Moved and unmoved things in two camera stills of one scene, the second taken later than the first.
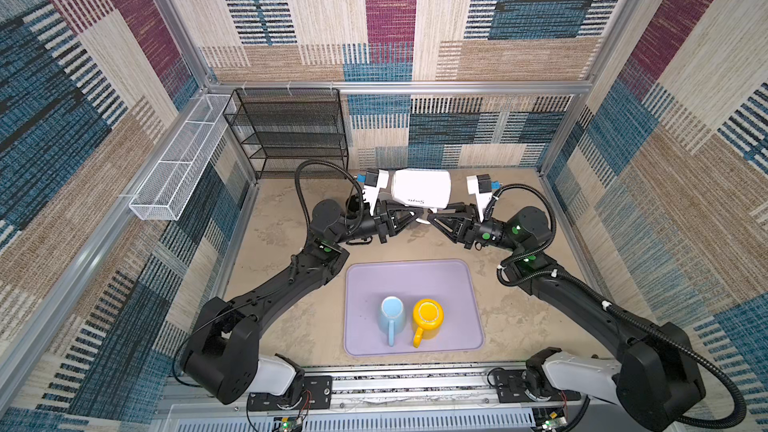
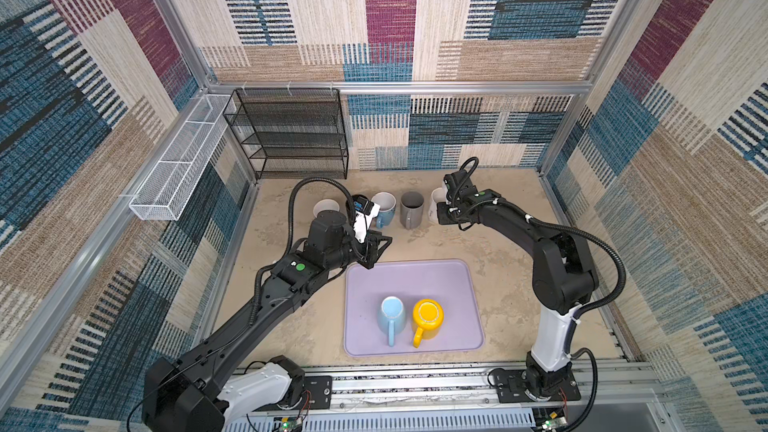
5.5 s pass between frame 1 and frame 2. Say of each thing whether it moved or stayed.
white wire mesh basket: stayed
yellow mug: stayed
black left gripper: moved
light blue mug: stayed
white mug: moved
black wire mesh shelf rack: stayed
